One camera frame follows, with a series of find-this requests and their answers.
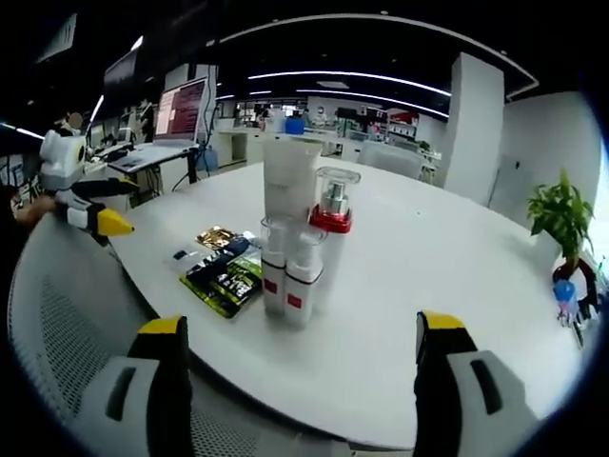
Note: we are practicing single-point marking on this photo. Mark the white skincare tube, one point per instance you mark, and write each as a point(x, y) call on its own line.
point(288, 176)

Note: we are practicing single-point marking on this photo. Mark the blue water jug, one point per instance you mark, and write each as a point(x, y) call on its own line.
point(209, 159)

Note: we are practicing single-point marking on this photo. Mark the white mesh office chair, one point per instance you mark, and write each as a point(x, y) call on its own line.
point(71, 323)

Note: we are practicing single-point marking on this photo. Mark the small blue toy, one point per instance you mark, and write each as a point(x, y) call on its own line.
point(564, 291)

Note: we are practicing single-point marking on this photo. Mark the dark tabletop clutter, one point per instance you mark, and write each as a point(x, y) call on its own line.
point(590, 304)

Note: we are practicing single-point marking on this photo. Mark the green black skincare sachet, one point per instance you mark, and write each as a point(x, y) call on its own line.
point(228, 285)

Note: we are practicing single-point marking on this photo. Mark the office desk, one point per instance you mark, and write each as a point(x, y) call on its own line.
point(152, 157)

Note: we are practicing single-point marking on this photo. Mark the potted green plant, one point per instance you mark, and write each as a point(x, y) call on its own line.
point(561, 209)

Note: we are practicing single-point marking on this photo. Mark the ceiling air conditioner unit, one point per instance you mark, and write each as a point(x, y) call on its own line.
point(58, 38)

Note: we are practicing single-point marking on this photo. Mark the clear skincare sample packet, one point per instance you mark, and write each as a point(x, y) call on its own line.
point(183, 259)

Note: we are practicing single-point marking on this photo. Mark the blue storage box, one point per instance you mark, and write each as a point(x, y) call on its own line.
point(294, 125)

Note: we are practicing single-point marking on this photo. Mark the red-collared skincare pump bottle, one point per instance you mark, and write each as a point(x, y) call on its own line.
point(333, 221)

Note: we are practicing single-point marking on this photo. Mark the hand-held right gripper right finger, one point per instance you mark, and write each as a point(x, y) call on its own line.
point(442, 381)

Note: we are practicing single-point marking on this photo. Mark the background display shelves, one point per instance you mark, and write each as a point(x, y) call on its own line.
point(392, 125)

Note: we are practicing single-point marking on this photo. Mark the gold skincare sachet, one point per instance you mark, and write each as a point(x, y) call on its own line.
point(216, 238)

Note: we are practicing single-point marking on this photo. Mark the ceiling light strip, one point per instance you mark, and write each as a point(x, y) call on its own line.
point(376, 97)
point(352, 74)

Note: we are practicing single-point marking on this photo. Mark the small white skincare bottle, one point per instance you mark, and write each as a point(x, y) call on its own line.
point(273, 290)
point(300, 300)

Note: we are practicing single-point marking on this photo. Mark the white counter cabinets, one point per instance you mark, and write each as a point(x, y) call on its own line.
point(242, 143)

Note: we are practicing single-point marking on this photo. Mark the black hanging display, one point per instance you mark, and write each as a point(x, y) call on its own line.
point(121, 71)

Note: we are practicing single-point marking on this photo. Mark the computer screen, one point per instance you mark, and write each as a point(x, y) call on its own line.
point(181, 112)

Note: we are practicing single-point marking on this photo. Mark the person's left hand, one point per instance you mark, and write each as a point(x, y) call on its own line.
point(38, 209)

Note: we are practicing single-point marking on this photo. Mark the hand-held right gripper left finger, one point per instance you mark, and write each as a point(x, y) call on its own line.
point(162, 381)

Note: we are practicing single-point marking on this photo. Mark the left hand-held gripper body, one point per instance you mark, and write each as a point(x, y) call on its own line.
point(59, 159)

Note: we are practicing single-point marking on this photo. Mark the dark red pot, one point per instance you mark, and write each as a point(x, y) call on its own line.
point(585, 273)

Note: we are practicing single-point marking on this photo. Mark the dark blue silver skincare sachet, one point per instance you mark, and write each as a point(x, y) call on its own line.
point(233, 250)

